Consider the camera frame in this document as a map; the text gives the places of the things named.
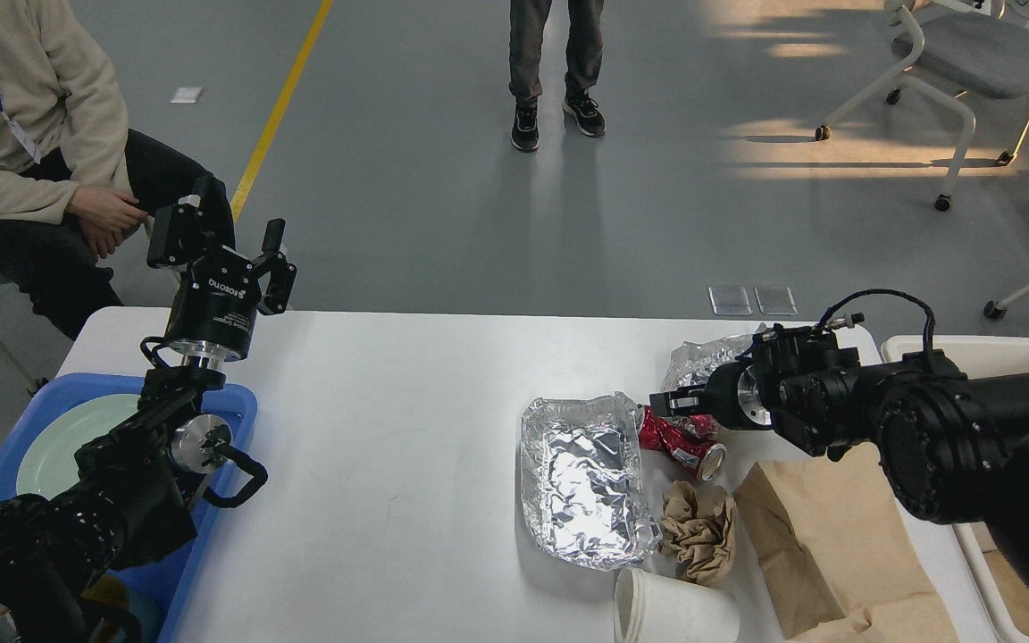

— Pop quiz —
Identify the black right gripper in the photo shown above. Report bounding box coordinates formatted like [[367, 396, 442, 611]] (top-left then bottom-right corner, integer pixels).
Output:
[[648, 359, 773, 430]]

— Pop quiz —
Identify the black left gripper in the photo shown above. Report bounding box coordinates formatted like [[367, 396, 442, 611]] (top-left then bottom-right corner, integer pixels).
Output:
[[146, 175, 297, 362]]

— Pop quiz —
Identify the crushed red can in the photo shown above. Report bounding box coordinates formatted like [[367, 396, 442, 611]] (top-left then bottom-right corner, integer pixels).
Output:
[[638, 405, 728, 483]]

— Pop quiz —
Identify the aluminium foil tray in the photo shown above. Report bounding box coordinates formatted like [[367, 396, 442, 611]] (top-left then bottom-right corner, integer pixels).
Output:
[[518, 392, 661, 571]]

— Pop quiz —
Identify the white paper cup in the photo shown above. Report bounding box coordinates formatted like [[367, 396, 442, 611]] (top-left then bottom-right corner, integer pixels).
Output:
[[614, 567, 740, 642]]

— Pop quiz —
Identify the green plate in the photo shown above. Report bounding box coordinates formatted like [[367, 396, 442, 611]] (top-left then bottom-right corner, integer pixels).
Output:
[[15, 394, 139, 499]]

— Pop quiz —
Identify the dark teal mug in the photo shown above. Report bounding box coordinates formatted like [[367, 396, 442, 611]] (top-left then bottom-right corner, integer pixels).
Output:
[[81, 574, 164, 642]]

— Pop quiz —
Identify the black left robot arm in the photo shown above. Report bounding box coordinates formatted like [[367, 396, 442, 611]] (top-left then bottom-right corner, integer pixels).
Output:
[[0, 176, 297, 642]]

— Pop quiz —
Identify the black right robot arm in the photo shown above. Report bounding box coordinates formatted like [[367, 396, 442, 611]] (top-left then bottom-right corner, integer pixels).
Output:
[[649, 302, 1029, 588]]

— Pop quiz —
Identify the crumpled brown paper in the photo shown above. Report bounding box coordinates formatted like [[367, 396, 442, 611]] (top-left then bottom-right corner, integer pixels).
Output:
[[660, 480, 736, 586]]

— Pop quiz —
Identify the person in beige sweater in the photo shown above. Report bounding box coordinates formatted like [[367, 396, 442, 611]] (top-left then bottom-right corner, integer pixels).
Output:
[[0, 1, 208, 340]]

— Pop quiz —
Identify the brown paper bag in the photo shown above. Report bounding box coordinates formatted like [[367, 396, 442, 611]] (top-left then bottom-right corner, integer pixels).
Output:
[[735, 444, 958, 642]]

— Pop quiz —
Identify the white plastic bin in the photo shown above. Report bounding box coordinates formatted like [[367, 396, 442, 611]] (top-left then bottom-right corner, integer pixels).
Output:
[[879, 335, 1029, 642]]

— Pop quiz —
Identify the white chair leg right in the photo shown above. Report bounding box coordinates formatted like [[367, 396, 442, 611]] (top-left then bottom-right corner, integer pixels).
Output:
[[983, 284, 1029, 319]]

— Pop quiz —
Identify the blue plastic tray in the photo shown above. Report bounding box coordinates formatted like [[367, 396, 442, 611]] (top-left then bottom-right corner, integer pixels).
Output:
[[0, 372, 218, 642]]

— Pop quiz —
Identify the person in black sneakers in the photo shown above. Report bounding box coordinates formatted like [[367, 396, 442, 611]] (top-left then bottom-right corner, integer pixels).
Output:
[[508, 0, 607, 154]]

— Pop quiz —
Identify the grey office chair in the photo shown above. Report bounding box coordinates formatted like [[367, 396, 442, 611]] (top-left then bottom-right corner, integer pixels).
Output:
[[814, 1, 1029, 212]]

